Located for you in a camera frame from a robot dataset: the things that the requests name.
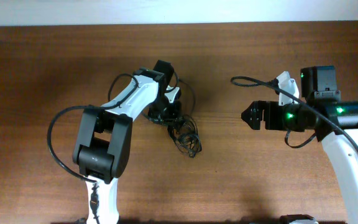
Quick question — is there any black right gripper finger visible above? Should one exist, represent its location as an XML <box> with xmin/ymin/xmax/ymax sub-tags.
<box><xmin>241</xmin><ymin>113</ymin><xmax>260</xmax><ymax>130</ymax></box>
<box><xmin>242</xmin><ymin>101</ymin><xmax>259</xmax><ymax>114</ymax></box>

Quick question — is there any black cable with silver USB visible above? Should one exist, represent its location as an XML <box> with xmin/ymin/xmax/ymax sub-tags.
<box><xmin>144</xmin><ymin>111</ymin><xmax>198</xmax><ymax>147</ymax></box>

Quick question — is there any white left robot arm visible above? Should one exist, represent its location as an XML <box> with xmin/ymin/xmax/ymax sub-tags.
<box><xmin>73</xmin><ymin>60</ymin><xmax>181</xmax><ymax>223</ymax></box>

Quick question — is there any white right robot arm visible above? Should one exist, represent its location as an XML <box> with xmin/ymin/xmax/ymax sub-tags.
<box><xmin>231</xmin><ymin>65</ymin><xmax>358</xmax><ymax>223</ymax></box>

